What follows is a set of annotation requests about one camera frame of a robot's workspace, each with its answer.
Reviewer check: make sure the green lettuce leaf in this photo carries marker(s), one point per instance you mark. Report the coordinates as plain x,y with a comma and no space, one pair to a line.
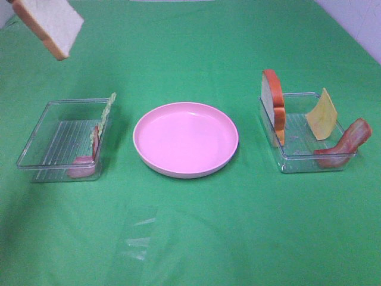
104,116

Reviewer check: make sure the pink bacon strip tray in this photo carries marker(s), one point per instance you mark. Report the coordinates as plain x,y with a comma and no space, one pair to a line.
87,163

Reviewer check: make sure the red bacon strip tray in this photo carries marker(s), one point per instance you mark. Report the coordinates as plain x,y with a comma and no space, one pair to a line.
356,135

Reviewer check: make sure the white bread slice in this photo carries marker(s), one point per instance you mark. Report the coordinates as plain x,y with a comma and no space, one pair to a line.
55,23

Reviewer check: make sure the pink round plate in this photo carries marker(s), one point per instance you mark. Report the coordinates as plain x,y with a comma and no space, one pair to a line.
185,139

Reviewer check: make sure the upright toast bread slice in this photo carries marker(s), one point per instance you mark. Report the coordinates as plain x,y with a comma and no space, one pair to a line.
274,103

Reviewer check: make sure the clear tape patch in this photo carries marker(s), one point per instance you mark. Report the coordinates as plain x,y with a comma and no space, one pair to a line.
136,233

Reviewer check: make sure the green tablecloth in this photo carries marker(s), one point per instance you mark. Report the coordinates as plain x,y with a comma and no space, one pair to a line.
248,224

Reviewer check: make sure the clear right plastic tray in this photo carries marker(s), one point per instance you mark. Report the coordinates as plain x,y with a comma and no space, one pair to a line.
296,155

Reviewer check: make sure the clear plastic tray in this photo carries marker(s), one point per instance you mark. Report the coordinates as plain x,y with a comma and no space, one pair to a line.
296,155
61,134

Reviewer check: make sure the clear left plastic tray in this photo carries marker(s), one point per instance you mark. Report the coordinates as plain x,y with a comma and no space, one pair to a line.
61,134

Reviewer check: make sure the yellow cheese slice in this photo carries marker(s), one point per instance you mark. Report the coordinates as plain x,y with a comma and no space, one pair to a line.
322,118

